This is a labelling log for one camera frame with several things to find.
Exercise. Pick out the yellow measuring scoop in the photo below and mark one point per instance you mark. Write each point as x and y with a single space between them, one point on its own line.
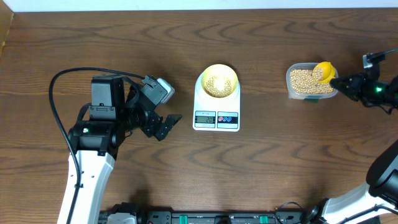
324 72

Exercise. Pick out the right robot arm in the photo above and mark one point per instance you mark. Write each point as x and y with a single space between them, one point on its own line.
378 195

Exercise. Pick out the yellow plastic bowl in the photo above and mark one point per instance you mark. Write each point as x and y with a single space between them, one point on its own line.
219 70

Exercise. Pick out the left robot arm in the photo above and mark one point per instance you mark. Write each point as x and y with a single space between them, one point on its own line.
118 107

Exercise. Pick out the soybeans in yellow bowl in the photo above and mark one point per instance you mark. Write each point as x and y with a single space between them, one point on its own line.
218 86

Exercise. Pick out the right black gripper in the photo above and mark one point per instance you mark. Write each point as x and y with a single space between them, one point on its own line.
357 81

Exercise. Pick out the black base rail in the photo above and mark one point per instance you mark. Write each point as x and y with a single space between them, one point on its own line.
132 213

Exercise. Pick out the white digital kitchen scale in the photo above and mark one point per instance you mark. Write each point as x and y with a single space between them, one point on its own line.
216 114

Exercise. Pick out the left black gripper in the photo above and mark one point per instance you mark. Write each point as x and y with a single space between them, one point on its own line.
151 127

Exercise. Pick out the clear container of soybeans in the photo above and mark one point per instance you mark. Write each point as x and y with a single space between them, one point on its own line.
302 86

